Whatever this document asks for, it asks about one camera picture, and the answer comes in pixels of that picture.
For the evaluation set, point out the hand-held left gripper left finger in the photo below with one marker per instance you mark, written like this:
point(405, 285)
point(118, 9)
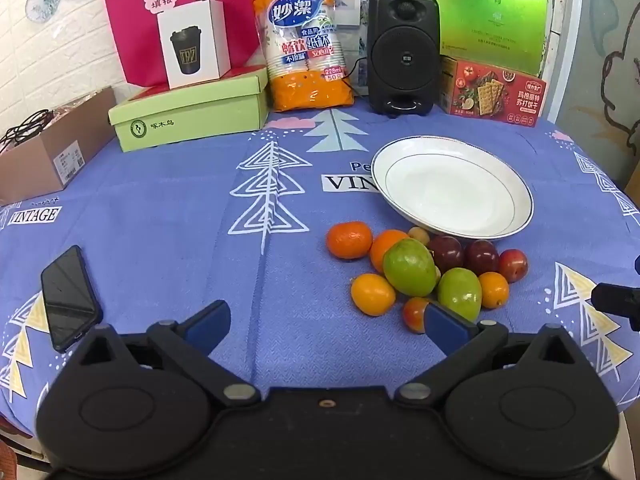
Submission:
point(210, 321)

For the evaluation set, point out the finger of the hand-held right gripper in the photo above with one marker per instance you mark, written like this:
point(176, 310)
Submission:
point(617, 300)

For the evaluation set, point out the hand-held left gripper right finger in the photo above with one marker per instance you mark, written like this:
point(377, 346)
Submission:
point(445, 325)

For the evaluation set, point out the small red apple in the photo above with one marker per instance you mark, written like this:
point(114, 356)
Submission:
point(414, 314)
point(513, 265)

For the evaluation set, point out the small green mango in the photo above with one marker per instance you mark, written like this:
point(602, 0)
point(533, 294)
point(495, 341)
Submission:
point(459, 292)

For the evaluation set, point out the orange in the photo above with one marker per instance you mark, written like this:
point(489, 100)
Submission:
point(494, 290)
point(382, 250)
point(372, 294)

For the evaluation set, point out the large green mango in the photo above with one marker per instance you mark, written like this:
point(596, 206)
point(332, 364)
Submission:
point(410, 267)

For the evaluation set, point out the dark purple plum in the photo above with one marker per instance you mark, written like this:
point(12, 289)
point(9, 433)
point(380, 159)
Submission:
point(446, 252)
point(481, 256)

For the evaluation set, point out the small yellow-green plum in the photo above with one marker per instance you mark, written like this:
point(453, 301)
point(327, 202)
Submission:
point(419, 235)

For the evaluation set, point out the dark orange tangerine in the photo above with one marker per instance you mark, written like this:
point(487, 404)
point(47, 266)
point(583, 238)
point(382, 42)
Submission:
point(349, 240)

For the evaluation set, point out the white plate with blue rim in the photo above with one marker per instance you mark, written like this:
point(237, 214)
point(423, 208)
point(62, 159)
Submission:
point(450, 190)

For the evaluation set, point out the blue printed tablecloth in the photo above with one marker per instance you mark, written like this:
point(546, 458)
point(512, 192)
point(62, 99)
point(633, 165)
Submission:
point(175, 240)

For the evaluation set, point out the black smartphone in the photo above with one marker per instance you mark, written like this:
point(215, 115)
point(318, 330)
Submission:
point(67, 300)

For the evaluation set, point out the green shoe box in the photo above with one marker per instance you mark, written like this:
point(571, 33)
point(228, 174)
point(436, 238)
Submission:
point(190, 120)

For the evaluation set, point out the brown cardboard box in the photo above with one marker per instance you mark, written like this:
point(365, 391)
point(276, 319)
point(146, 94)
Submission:
point(45, 165)

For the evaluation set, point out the red cracker box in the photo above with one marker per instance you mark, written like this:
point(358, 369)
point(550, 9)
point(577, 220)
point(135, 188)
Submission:
point(492, 95)

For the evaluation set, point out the orange pack of paper cups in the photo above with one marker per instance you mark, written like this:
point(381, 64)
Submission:
point(305, 85)

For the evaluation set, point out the white cup box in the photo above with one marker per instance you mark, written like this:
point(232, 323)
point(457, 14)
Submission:
point(192, 45)

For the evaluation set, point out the black speaker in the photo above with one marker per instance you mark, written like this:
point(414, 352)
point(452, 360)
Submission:
point(402, 45)

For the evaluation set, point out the pink tote bag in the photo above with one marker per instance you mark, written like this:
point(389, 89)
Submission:
point(130, 35)

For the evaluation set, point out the green gift box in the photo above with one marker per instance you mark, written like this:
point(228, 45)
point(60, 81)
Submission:
point(485, 15)

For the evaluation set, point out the white door frame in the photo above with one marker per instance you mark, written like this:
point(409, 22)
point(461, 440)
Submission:
point(570, 35)

